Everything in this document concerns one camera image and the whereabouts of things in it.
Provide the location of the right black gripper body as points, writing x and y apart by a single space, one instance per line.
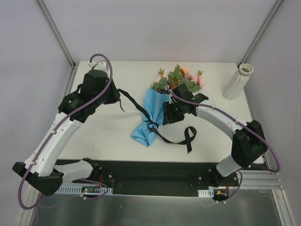
170 113

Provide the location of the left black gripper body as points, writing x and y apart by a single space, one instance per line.
112 94

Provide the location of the blue wrapping paper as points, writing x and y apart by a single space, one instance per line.
153 105

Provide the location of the black ribbon gold lettering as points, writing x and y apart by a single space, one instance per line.
165 135

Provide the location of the pink artificial flower bunch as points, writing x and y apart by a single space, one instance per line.
176 77

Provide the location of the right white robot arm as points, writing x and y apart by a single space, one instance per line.
248 142

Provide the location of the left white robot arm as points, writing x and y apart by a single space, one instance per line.
40 169

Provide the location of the white ribbed vase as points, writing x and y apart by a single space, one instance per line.
238 81

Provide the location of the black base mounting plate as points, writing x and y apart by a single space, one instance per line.
157 178

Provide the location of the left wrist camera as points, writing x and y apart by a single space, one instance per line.
99 65

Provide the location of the right white cable duct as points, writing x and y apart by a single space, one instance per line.
206 193

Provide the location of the white cable duct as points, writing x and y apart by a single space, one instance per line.
206 193
88 190

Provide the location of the left white cable duct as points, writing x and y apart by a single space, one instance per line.
88 190

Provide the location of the aluminium front rail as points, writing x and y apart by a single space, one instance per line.
250 178

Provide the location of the left aluminium frame post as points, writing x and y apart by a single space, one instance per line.
55 32

